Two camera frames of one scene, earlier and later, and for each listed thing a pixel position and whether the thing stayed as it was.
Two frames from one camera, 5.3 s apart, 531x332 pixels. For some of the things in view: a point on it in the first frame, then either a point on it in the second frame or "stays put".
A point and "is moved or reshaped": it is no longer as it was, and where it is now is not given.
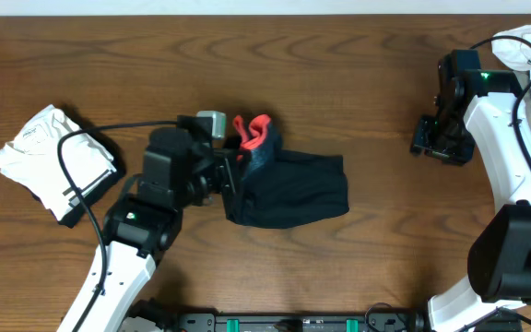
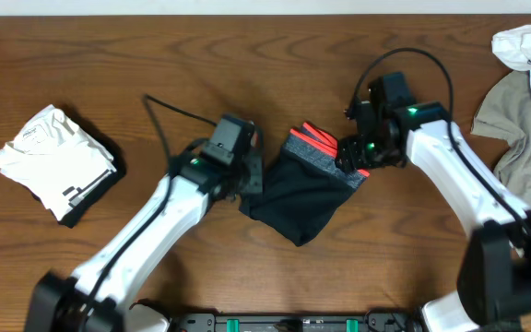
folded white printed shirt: x=32 y=162 stays put
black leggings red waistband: x=283 y=188 is moved or reshaped
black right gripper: x=420 y=140 to x=349 y=148
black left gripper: x=228 y=180 to x=253 y=177
